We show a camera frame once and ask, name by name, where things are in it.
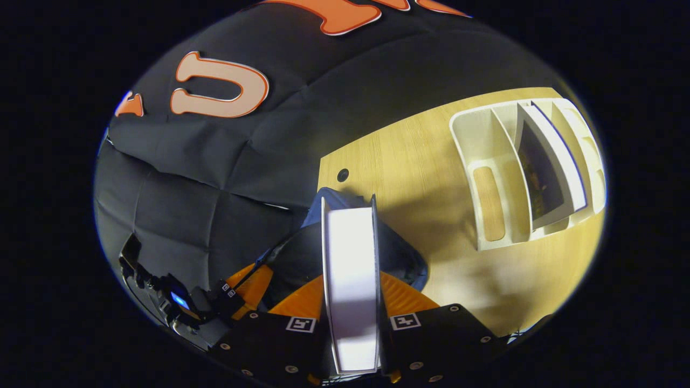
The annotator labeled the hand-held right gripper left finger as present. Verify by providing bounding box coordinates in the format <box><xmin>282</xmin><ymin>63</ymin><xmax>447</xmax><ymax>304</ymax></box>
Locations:
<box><xmin>210</xmin><ymin>274</ymin><xmax>331</xmax><ymax>386</ymax></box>

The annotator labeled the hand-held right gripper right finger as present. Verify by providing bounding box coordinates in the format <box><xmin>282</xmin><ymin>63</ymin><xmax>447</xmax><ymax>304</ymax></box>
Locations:
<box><xmin>377</xmin><ymin>271</ymin><xmax>508</xmax><ymax>385</ymax></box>

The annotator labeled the blue schoolbag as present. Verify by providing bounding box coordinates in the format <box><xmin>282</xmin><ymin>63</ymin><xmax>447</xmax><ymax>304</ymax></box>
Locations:
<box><xmin>264</xmin><ymin>186</ymin><xmax>430</xmax><ymax>314</ymax></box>

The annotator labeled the dark cover book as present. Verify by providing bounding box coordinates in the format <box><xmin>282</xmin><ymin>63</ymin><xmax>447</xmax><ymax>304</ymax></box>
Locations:
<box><xmin>321</xmin><ymin>195</ymin><xmax>385</xmax><ymax>376</ymax></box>

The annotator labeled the blue picture cover book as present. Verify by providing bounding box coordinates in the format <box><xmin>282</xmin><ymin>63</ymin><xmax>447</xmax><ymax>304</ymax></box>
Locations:
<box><xmin>514</xmin><ymin>102</ymin><xmax>589</xmax><ymax>232</ymax></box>

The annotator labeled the white bookshelf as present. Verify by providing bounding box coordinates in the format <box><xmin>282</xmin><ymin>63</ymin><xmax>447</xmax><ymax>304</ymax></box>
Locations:
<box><xmin>448</xmin><ymin>96</ymin><xmax>608</xmax><ymax>253</ymax></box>

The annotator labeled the black backdrop cloth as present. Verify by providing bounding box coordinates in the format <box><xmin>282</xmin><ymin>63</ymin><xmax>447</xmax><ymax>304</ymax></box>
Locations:
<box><xmin>94</xmin><ymin>0</ymin><xmax>548</xmax><ymax>324</ymax></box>

